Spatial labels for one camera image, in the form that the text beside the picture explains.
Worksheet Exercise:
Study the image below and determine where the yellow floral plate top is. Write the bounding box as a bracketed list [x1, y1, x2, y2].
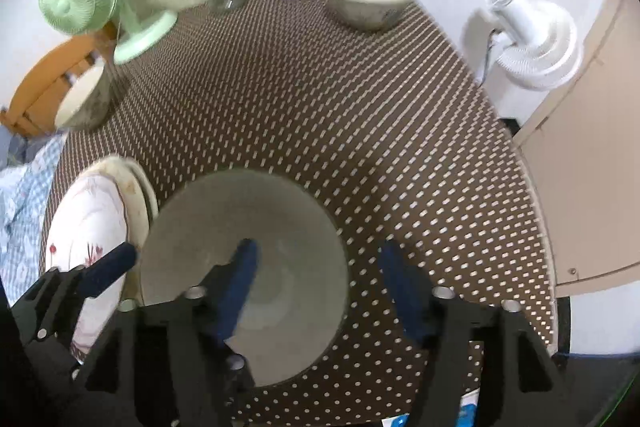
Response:
[81, 155, 161, 308]

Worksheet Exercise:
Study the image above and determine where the green desk fan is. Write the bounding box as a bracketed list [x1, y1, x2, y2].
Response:
[38, 0, 178, 65]

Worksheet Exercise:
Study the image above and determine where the wooden chair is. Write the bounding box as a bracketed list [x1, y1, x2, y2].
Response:
[1, 23, 116, 138]

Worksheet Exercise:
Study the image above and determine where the red patterned white plate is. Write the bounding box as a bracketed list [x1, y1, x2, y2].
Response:
[46, 174, 128, 361]

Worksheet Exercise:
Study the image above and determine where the beige cabinet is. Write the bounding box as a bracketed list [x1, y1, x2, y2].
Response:
[515, 0, 639, 297]

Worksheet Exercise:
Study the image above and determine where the brown polka dot tablecloth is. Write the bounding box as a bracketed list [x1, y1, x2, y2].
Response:
[48, 0, 556, 426]

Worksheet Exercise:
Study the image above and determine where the blue checkered cloth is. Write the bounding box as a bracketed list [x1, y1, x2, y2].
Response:
[1, 133, 67, 305]

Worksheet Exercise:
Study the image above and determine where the white desk fan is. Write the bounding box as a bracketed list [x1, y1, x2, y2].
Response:
[461, 0, 584, 92]

